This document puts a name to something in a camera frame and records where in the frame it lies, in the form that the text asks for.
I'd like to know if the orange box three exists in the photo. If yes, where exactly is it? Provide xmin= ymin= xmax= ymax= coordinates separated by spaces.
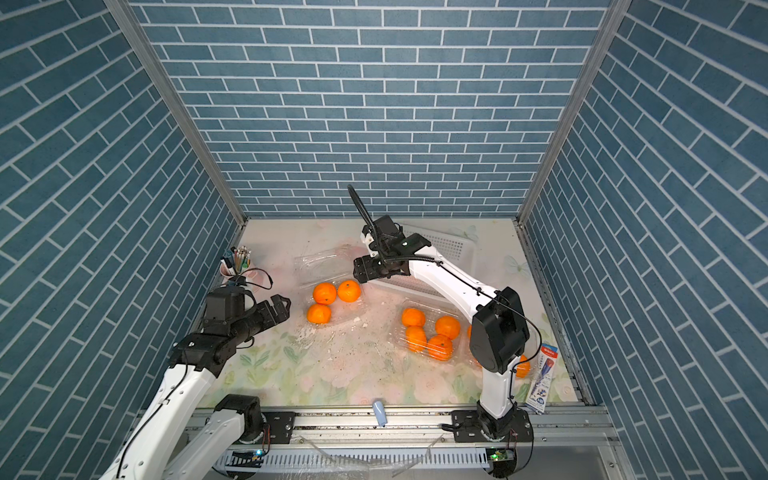
xmin=306 ymin=303 xmax=332 ymax=325
xmin=405 ymin=326 xmax=427 ymax=353

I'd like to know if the orange box one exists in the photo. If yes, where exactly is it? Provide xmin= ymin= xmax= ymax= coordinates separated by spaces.
xmin=401 ymin=307 xmax=426 ymax=328
xmin=312 ymin=282 xmax=337 ymax=305

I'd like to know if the clear plastic clamshell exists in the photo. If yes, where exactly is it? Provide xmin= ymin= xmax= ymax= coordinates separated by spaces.
xmin=294 ymin=244 xmax=368 ymax=328
xmin=389 ymin=300 xmax=479 ymax=368

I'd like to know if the orange box two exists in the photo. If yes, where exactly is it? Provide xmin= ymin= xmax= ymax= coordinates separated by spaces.
xmin=337 ymin=280 xmax=362 ymax=303
xmin=435 ymin=316 xmax=461 ymax=340

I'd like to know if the white perforated plastic basket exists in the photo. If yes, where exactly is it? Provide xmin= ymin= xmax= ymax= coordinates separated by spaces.
xmin=375 ymin=224 xmax=476 ymax=302

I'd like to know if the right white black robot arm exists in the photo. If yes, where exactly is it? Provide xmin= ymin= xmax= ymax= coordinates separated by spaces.
xmin=353 ymin=226 xmax=530 ymax=419

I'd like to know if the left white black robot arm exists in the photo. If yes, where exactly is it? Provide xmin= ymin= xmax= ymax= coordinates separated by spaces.
xmin=102 ymin=287 xmax=291 ymax=479

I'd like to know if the pink metal pen bucket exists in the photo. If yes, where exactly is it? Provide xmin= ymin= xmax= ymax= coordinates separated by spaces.
xmin=220 ymin=246 xmax=251 ymax=285

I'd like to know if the orange middle box four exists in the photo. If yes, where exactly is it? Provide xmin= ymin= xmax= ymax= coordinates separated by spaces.
xmin=426 ymin=335 xmax=453 ymax=361

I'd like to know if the small light blue cylinder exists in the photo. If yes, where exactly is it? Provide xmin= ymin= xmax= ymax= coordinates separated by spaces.
xmin=372 ymin=399 xmax=388 ymax=427

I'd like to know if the blue white packaged item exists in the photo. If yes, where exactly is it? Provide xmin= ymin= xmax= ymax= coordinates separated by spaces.
xmin=525 ymin=344 xmax=559 ymax=414

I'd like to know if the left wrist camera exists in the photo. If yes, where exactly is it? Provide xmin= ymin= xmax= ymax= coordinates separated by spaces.
xmin=201 ymin=286 xmax=246 ymax=329

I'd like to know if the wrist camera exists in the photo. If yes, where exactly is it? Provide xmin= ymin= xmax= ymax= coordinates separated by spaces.
xmin=201 ymin=286 xmax=246 ymax=329
xmin=361 ymin=215 xmax=405 ymax=256

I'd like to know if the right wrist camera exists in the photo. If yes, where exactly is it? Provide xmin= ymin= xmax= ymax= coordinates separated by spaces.
xmin=361 ymin=215 xmax=405 ymax=256

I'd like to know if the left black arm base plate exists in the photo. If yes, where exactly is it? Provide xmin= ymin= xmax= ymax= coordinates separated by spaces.
xmin=234 ymin=411 xmax=296 ymax=446

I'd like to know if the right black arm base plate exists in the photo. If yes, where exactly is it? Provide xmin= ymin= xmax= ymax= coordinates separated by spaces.
xmin=440 ymin=406 xmax=535 ymax=443

